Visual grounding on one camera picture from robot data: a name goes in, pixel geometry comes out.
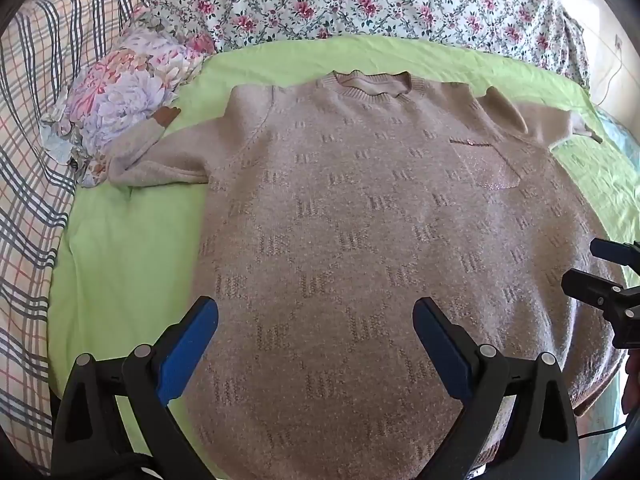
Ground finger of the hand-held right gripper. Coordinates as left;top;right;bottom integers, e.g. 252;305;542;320
590;238;640;275
561;269;640;349

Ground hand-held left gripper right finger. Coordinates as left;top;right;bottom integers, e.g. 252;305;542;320
412;297;581;480

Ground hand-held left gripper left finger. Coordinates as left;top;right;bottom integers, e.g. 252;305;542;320
51;296;219;480

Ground beige knitted sweater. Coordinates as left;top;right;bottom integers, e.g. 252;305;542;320
107;71;626;480

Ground light blue bed cloth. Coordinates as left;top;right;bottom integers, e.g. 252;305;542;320
592;104;640;281

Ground light green bed sheet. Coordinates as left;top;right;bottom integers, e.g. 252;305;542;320
47;35;640;461

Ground plaid blanket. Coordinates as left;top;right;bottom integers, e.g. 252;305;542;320
0;0;162;473

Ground large flower print pillow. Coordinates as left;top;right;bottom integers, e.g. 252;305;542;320
40;25;217;189

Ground small rose print quilt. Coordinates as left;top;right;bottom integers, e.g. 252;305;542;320
145;0;592;92

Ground black cable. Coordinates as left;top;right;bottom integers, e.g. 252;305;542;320
577;421;629;442

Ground white cable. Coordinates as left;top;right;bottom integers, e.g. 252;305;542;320
592;47;624;107

